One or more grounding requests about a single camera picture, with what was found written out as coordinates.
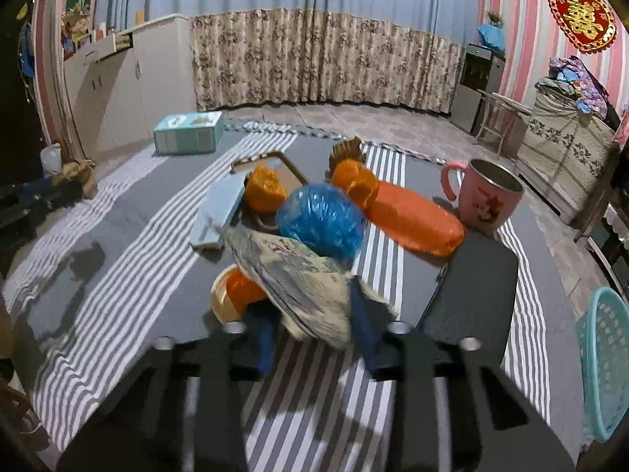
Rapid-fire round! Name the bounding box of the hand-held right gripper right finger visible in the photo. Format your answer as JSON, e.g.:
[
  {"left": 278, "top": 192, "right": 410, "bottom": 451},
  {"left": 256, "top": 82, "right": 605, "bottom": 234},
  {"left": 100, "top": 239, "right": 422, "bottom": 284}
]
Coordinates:
[{"left": 349, "top": 275, "right": 576, "bottom": 472}]

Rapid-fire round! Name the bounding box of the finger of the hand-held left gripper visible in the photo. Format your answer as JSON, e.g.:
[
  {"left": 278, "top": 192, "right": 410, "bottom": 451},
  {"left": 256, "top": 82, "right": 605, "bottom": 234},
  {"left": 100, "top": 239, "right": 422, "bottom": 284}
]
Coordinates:
[{"left": 15, "top": 177, "right": 84, "bottom": 207}]

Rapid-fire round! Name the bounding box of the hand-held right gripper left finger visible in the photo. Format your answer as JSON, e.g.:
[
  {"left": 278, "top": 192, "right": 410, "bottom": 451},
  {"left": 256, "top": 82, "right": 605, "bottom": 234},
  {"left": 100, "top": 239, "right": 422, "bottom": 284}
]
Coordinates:
[{"left": 56, "top": 305, "right": 281, "bottom": 472}]

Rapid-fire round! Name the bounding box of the brown paper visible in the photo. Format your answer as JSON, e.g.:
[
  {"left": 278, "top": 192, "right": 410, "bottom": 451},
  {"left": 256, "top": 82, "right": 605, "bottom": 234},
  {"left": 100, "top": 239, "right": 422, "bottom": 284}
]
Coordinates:
[{"left": 54, "top": 160, "right": 98, "bottom": 200}]

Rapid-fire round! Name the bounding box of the grey paper wrapper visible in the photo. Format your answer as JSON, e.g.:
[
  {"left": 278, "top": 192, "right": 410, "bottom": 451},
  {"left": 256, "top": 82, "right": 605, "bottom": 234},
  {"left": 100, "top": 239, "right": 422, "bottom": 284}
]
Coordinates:
[{"left": 219, "top": 229, "right": 399, "bottom": 352}]

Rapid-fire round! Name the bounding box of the domed orange peel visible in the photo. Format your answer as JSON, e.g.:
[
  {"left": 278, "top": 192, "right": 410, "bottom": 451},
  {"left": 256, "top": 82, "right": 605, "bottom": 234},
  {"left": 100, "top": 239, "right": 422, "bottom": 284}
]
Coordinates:
[{"left": 244, "top": 164, "right": 288, "bottom": 214}]

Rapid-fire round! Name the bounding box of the teal plastic basket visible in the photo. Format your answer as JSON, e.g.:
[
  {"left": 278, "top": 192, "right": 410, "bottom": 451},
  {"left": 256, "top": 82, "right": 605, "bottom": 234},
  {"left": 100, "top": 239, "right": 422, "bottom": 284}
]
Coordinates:
[{"left": 575, "top": 286, "right": 629, "bottom": 443}]

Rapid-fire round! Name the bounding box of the white plastic bag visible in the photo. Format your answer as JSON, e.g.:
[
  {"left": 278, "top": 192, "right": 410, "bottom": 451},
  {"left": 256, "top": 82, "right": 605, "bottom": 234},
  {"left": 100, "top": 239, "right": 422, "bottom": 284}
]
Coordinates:
[{"left": 40, "top": 144, "right": 64, "bottom": 178}]

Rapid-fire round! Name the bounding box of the grey white striped blanket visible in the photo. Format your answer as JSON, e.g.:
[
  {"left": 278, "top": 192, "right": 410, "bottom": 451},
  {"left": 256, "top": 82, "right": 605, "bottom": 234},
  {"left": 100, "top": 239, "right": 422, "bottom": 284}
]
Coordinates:
[{"left": 0, "top": 118, "right": 551, "bottom": 472}]

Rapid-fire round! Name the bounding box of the orange plastic bag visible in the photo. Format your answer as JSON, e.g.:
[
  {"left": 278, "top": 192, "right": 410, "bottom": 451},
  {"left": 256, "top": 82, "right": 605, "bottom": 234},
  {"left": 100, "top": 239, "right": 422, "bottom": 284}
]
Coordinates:
[{"left": 366, "top": 182, "right": 467, "bottom": 257}]

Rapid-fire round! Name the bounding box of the white cabinet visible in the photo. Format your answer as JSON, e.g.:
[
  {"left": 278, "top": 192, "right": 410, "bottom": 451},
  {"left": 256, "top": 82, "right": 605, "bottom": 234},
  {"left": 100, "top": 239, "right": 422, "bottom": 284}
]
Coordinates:
[{"left": 63, "top": 14, "right": 197, "bottom": 158}]

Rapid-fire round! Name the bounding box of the blue plastic bag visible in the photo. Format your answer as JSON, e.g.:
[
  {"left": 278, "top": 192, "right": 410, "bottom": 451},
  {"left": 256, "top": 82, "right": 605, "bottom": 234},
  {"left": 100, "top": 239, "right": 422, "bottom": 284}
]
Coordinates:
[{"left": 275, "top": 184, "right": 365, "bottom": 266}]

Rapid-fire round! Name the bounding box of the flat light blue box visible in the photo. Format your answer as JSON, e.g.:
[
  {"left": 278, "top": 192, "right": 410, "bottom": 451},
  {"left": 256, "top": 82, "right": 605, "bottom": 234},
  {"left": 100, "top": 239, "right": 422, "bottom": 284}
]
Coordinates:
[{"left": 189, "top": 174, "right": 246, "bottom": 251}]

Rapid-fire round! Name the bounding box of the torn orange peel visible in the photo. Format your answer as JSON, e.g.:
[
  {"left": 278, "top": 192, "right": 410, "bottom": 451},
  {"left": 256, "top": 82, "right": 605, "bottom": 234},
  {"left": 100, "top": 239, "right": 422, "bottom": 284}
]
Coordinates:
[{"left": 331, "top": 157, "right": 381, "bottom": 210}]

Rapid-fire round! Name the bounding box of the light blue tissue box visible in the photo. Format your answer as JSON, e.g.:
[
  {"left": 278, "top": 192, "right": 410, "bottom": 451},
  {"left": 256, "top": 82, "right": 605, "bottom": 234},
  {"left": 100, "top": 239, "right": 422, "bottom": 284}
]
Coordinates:
[{"left": 152, "top": 111, "right": 224, "bottom": 155}]

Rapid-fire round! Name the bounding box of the pink cartoon cup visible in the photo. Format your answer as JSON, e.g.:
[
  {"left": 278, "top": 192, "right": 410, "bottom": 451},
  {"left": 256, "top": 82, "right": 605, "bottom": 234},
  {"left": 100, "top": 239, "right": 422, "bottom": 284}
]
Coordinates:
[{"left": 441, "top": 157, "right": 526, "bottom": 236}]

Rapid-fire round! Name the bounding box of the brown phone case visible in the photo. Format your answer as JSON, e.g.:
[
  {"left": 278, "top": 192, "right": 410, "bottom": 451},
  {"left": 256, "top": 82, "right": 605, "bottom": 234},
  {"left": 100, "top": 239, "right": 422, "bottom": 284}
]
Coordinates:
[{"left": 231, "top": 150, "right": 310, "bottom": 195}]

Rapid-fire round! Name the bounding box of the small folding stool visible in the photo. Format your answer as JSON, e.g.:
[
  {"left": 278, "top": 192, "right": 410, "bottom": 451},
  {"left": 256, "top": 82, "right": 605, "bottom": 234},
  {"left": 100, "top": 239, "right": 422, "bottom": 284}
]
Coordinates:
[{"left": 472, "top": 89, "right": 526, "bottom": 155}]

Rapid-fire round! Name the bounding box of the grey water dispenser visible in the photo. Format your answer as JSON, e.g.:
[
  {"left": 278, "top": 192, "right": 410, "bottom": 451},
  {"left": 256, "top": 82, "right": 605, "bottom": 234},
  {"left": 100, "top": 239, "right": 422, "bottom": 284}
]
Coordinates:
[{"left": 449, "top": 43, "right": 507, "bottom": 133}]

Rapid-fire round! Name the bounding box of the furniture under floral cloth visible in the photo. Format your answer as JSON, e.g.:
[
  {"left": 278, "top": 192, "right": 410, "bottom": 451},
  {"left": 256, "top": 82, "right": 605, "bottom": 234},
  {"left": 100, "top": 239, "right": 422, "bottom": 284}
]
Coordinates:
[{"left": 513, "top": 86, "right": 617, "bottom": 224}]

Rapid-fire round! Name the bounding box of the dark wooden furniture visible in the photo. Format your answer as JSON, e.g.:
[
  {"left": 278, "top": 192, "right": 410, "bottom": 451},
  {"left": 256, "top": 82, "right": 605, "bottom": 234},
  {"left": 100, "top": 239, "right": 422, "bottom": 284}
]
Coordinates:
[{"left": 575, "top": 147, "right": 629, "bottom": 306}]

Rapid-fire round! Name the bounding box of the floral beige curtain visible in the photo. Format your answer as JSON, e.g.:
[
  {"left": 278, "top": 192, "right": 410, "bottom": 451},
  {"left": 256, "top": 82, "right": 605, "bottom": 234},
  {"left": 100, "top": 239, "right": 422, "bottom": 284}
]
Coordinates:
[{"left": 189, "top": 7, "right": 465, "bottom": 119}]

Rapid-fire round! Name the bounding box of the blue cloth bundle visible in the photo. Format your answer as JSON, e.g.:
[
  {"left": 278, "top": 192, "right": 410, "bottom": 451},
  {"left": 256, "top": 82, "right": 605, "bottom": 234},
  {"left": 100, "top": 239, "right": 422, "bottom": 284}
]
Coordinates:
[{"left": 476, "top": 22, "right": 507, "bottom": 52}]

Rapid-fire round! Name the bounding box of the pile of colourful clothes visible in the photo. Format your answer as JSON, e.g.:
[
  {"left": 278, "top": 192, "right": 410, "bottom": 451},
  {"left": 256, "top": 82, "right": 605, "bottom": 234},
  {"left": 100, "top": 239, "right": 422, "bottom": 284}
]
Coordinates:
[{"left": 538, "top": 55, "right": 617, "bottom": 119}]

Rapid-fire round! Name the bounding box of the colourful wall poster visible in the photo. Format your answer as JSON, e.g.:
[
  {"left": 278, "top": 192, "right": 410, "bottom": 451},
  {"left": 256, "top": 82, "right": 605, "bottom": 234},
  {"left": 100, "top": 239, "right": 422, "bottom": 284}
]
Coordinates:
[{"left": 61, "top": 0, "right": 106, "bottom": 50}]

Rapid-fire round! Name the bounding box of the red gold wall ornament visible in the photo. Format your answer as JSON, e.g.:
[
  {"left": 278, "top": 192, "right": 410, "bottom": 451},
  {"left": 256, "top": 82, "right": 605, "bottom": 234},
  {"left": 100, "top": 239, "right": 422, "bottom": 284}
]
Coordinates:
[{"left": 548, "top": 0, "right": 617, "bottom": 52}]

